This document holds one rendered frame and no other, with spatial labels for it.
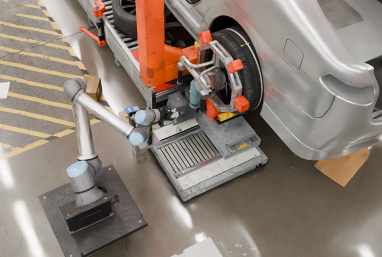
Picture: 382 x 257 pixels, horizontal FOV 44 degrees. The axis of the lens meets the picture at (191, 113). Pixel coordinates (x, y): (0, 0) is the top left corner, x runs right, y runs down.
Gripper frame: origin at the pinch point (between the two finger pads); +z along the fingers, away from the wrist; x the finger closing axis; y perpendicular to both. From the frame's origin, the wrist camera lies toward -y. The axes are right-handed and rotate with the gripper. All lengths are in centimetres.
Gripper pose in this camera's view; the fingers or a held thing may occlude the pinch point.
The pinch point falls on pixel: (177, 115)
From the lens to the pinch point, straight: 351.8
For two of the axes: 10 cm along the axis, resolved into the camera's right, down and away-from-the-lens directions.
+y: 4.0, -7.6, -5.1
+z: 7.3, -0.7, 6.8
